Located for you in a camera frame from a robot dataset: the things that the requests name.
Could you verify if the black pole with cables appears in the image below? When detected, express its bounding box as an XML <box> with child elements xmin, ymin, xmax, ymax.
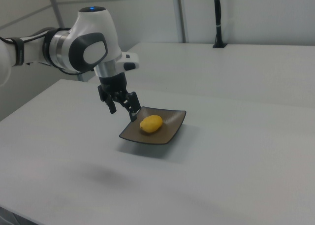
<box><xmin>213</xmin><ymin>0</ymin><xmax>224</xmax><ymax>46</ymax></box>

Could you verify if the square brown ceramic plate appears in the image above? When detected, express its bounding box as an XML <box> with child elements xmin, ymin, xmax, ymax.
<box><xmin>119</xmin><ymin>106</ymin><xmax>187</xmax><ymax>146</ymax></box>

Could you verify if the black velcro strap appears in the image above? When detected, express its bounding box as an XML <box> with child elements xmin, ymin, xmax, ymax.
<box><xmin>8</xmin><ymin>37</ymin><xmax>26</xmax><ymax>67</ymax></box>

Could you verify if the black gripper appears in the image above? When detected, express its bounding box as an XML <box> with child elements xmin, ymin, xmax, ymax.
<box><xmin>96</xmin><ymin>72</ymin><xmax>142</xmax><ymax>123</ymax></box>

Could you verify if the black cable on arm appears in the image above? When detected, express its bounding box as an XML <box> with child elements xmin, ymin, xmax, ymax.
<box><xmin>0</xmin><ymin>27</ymin><xmax>83</xmax><ymax>76</ymax></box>

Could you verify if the grey metal wall post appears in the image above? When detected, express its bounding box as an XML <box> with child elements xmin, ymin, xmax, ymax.
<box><xmin>46</xmin><ymin>0</ymin><xmax>66</xmax><ymax>30</ymax></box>
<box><xmin>176</xmin><ymin>0</ymin><xmax>189</xmax><ymax>44</ymax></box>

